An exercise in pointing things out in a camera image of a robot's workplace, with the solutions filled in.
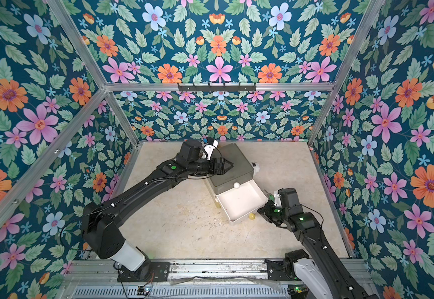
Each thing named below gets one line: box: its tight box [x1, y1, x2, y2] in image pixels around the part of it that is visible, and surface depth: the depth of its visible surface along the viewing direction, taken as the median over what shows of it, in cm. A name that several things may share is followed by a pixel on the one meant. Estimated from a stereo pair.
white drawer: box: [215, 179, 269, 224], surface depth 87 cm
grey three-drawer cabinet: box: [207, 142, 254, 195], surface depth 82 cm
